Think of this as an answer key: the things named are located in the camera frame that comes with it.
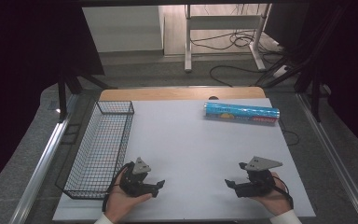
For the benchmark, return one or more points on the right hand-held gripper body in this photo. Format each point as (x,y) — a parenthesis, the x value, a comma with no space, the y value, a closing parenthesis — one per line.
(258,182)

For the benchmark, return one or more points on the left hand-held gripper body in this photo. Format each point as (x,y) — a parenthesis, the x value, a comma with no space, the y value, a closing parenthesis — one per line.
(133,183)

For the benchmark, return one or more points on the person's left hand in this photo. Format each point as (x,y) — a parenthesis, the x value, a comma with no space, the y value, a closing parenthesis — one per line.
(122,202)

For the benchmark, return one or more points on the person's right hand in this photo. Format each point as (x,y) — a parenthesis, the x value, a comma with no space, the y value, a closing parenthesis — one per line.
(275,199)

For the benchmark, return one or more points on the white table mat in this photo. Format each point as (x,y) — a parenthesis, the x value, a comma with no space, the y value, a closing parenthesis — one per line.
(199,149)

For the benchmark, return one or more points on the blue foil roll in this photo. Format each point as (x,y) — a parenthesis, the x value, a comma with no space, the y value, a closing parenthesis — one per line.
(240,112)

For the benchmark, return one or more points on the black metal stand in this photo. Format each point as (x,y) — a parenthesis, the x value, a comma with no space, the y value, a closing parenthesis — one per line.
(70,90)
(315,84)

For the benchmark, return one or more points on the white power strip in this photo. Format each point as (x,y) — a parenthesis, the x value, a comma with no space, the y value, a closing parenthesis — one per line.
(280,71)

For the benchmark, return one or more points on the dark curtain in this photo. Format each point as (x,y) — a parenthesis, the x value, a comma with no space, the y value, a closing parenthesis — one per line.
(21,77)
(351,71)

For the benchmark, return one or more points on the white cabinet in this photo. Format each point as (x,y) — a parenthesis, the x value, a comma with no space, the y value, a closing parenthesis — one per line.
(122,29)

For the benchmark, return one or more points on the aluminium rail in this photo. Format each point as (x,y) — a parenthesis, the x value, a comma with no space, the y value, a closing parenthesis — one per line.
(42,168)
(335,161)

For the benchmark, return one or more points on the white metal desk frame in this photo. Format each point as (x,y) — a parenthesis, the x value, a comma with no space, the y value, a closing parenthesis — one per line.
(223,23)

